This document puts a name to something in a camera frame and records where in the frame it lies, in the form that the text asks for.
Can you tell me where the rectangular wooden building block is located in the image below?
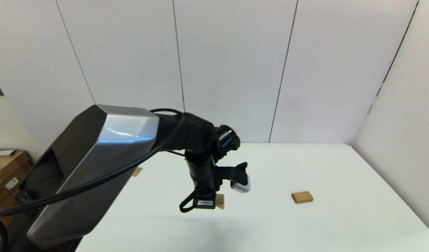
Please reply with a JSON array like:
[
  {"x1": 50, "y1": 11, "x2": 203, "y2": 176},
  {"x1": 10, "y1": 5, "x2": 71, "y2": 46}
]
[{"x1": 292, "y1": 191, "x2": 314, "y2": 204}]

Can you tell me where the brown labelled cardboard box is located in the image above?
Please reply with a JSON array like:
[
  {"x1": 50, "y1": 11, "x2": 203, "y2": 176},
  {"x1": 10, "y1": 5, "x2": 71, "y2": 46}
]
[
  {"x1": 0, "y1": 182, "x2": 29, "y2": 211},
  {"x1": 0, "y1": 151, "x2": 34, "y2": 196}
]

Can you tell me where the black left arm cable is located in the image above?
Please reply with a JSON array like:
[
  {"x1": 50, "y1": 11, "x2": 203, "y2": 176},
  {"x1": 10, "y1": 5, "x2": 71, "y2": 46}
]
[{"x1": 0, "y1": 108, "x2": 204, "y2": 219}]

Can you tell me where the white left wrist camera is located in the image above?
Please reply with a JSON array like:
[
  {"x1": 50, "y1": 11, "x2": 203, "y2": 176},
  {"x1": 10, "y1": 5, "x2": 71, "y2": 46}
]
[{"x1": 230, "y1": 163, "x2": 251, "y2": 194}]

